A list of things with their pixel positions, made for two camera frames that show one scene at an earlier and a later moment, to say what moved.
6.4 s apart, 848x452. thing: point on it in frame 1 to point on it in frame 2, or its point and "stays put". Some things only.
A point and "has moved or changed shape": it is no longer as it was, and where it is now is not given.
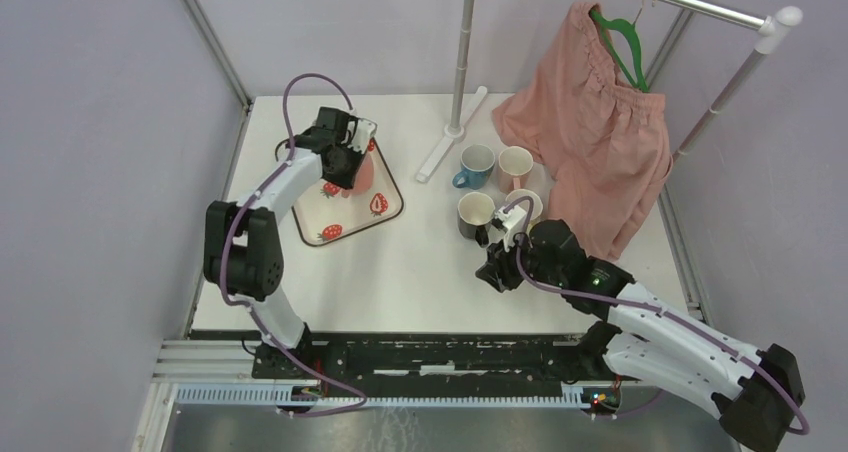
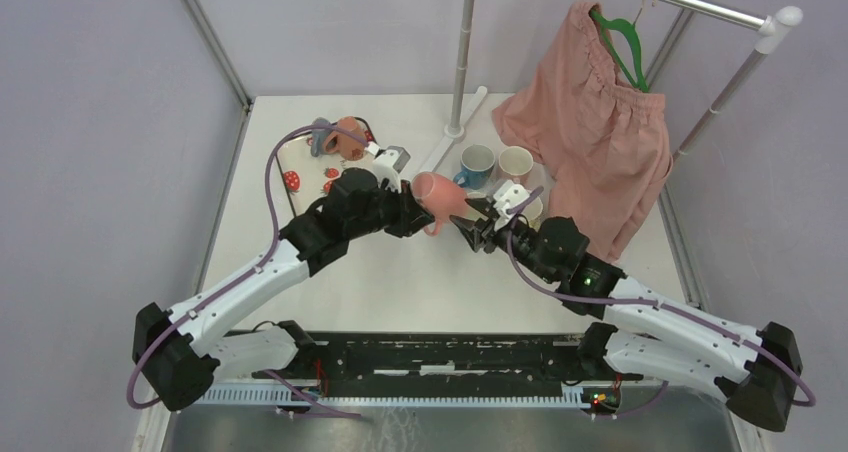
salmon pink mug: [363, 178] has moved or changed shape
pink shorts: [603, 142] stays put
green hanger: [606, 25] stays put
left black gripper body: [349, 161] to [391, 211]
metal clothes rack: [772, 28] stays put
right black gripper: [498, 269] to [475, 232]
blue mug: [476, 165] stays put
